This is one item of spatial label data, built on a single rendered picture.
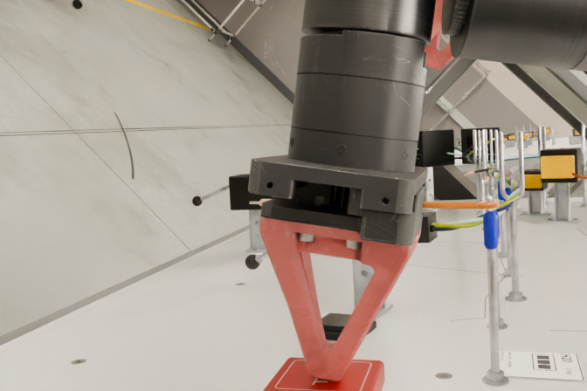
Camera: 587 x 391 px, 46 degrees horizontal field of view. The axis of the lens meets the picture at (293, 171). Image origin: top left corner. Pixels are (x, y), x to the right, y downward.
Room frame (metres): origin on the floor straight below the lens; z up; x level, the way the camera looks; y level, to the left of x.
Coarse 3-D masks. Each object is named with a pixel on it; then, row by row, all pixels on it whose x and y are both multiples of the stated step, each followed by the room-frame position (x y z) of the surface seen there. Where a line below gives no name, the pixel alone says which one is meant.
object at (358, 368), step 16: (288, 368) 0.31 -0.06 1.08; (304, 368) 0.31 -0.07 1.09; (352, 368) 0.31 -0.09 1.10; (368, 368) 0.31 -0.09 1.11; (272, 384) 0.29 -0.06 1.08; (288, 384) 0.29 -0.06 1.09; (304, 384) 0.29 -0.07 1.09; (320, 384) 0.29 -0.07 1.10; (336, 384) 0.29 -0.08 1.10; (352, 384) 0.29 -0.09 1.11; (368, 384) 0.29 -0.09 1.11
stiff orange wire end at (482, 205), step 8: (264, 200) 0.45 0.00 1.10; (424, 208) 0.41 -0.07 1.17; (432, 208) 0.41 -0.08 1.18; (440, 208) 0.41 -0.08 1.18; (448, 208) 0.40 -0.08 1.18; (456, 208) 0.40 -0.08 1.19; (464, 208) 0.40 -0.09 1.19; (472, 208) 0.40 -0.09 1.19; (480, 208) 0.39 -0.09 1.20; (488, 208) 0.39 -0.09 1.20
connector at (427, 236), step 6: (426, 216) 0.52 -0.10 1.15; (432, 216) 0.53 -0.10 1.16; (426, 222) 0.52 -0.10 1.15; (432, 222) 0.53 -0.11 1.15; (426, 228) 0.52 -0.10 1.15; (432, 228) 0.52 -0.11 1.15; (420, 234) 0.52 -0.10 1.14; (426, 234) 0.52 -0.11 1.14; (432, 234) 0.53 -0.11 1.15; (420, 240) 0.52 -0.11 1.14; (426, 240) 0.52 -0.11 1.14
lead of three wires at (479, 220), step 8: (512, 192) 0.59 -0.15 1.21; (512, 200) 0.56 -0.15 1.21; (496, 208) 0.55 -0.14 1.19; (504, 208) 0.55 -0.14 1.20; (480, 216) 0.53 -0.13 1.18; (432, 224) 0.53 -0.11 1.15; (440, 224) 0.53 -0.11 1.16; (448, 224) 0.53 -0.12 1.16; (456, 224) 0.52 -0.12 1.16; (464, 224) 0.53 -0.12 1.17; (472, 224) 0.53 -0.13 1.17
